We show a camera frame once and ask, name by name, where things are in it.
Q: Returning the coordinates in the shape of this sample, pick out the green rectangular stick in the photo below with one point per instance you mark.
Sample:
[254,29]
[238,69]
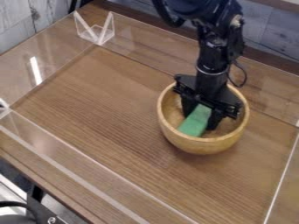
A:
[195,123]

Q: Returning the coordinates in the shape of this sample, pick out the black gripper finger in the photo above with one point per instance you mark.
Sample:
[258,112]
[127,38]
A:
[215,118]
[188,104]

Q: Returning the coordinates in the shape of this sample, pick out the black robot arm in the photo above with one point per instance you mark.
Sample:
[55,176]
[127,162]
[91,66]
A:
[218,20]

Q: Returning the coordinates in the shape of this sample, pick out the black table leg frame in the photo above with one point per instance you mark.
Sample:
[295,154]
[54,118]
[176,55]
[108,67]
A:
[44,215]

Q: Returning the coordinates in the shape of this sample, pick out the clear acrylic tray walls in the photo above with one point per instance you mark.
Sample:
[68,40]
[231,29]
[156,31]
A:
[80,131]

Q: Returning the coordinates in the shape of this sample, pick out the clear acrylic corner bracket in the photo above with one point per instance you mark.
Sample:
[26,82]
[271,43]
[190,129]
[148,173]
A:
[95,33]

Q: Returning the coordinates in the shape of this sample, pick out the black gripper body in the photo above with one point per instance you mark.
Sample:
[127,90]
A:
[208,88]

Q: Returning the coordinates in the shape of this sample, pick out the wooden bowl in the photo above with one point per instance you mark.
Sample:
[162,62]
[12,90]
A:
[215,141]

